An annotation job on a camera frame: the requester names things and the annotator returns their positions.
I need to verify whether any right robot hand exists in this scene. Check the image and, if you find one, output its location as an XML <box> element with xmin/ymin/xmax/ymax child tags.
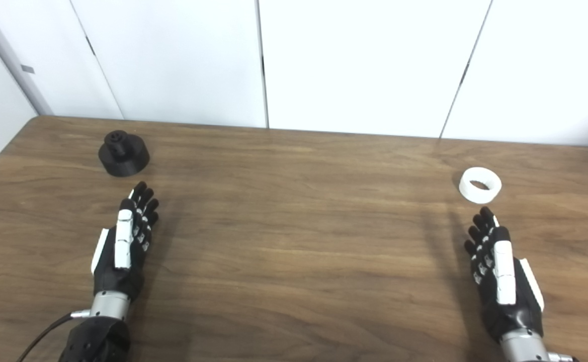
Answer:
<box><xmin>464</xmin><ymin>206</ymin><xmax>545</xmax><ymax>343</ymax></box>

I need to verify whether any white ring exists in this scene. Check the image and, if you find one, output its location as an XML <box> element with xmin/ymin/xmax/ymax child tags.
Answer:
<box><xmin>459</xmin><ymin>167</ymin><xmax>502</xmax><ymax>204</ymax></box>

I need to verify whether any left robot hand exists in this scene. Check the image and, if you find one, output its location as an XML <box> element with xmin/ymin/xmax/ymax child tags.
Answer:
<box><xmin>91</xmin><ymin>182</ymin><xmax>159</xmax><ymax>302</ymax></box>

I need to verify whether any grey wall corner post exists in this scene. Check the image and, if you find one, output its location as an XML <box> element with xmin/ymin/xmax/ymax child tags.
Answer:
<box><xmin>0</xmin><ymin>0</ymin><xmax>53</xmax><ymax>117</ymax></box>

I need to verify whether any round black part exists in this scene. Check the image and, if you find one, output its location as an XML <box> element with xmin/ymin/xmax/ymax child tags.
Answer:
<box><xmin>98</xmin><ymin>130</ymin><xmax>150</xmax><ymax>177</ymax></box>

